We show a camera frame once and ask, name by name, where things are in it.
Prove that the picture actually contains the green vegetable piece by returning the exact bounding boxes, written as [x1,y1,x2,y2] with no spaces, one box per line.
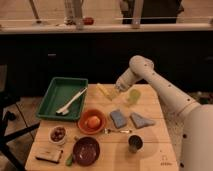
[65,154,74,166]

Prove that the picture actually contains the green plastic tray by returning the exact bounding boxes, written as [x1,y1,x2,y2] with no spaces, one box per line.
[36,77,88,121]

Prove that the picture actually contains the dark metal cup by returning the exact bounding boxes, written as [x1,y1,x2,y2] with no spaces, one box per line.
[128,135,143,153]

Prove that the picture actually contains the white plastic utensil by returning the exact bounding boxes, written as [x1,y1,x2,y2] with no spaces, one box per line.
[56,88,87,115]

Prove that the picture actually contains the person in dark clothes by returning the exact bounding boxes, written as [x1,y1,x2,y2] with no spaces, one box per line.
[119,0,184,24]

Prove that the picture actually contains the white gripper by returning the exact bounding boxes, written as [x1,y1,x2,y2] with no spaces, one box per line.
[115,68,141,92]

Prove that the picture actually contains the orange plate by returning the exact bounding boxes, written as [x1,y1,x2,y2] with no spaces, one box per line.
[77,109,107,135]

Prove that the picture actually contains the black chair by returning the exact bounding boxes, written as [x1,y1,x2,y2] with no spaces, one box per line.
[0,89,40,171]

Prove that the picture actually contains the translucent green cup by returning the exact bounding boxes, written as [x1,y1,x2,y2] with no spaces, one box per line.
[127,89,141,105]

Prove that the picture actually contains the white bowl with grapes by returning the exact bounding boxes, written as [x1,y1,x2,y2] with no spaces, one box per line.
[49,126,66,145]

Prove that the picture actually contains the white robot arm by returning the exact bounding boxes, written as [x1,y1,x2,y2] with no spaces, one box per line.
[115,55,213,171]

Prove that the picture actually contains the dark red bowl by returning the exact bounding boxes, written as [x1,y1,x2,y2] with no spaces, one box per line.
[73,137,100,166]

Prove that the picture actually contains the grey folded cloth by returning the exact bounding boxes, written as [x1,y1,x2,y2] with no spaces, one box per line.
[130,113,155,129]

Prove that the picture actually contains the orange fruit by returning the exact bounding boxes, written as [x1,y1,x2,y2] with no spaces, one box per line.
[87,116,101,129]

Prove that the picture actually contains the red object on counter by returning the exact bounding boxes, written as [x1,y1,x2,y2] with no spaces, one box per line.
[83,17,94,25]

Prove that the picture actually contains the metal fork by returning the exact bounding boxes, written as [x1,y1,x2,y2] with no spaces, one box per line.
[103,128,132,134]

